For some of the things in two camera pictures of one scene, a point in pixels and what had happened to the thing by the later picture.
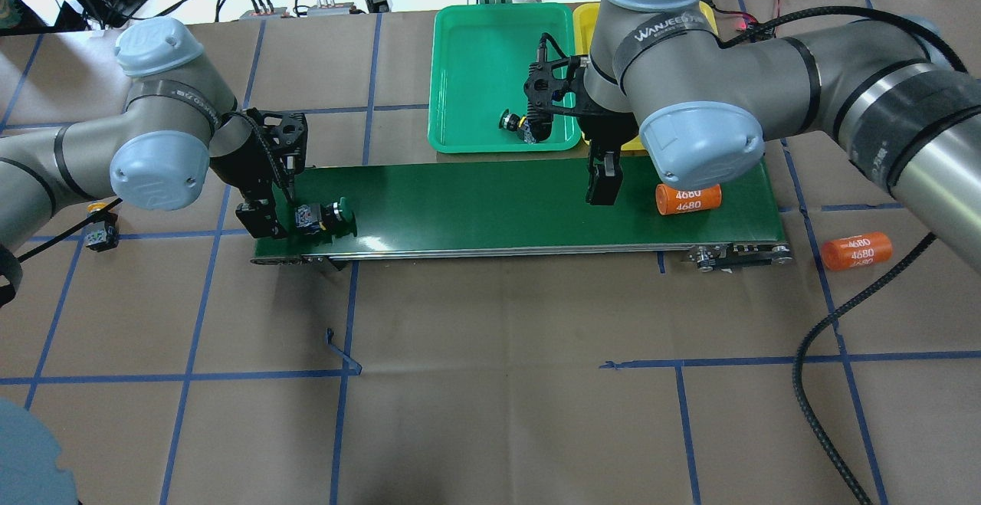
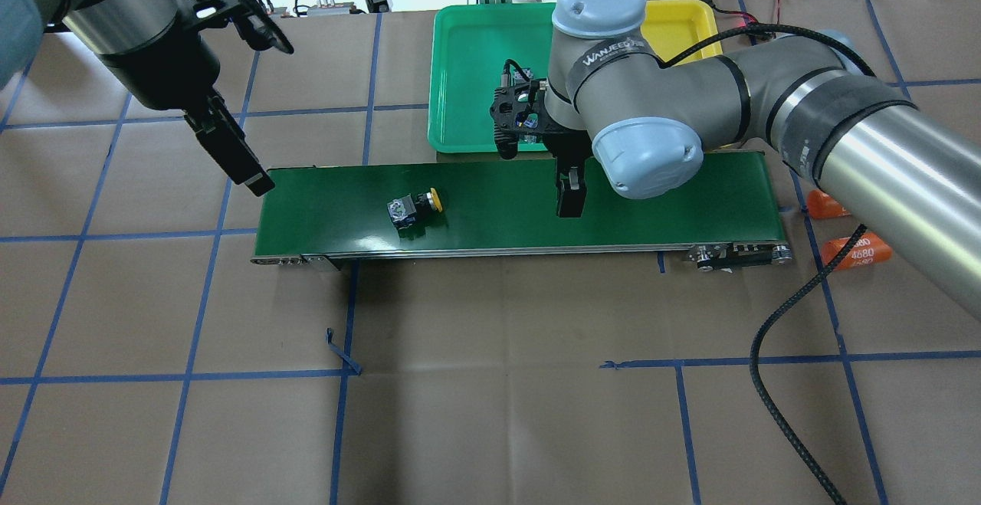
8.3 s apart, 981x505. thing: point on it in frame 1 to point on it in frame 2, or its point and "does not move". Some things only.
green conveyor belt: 529,214 does not move
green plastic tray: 480,56 does not move
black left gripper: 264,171 to 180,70
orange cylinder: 670,201 to 820,205
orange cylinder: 856,250 does not move
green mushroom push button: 336,218 to 517,77
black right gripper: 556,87 to 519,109
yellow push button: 101,233 to 409,211
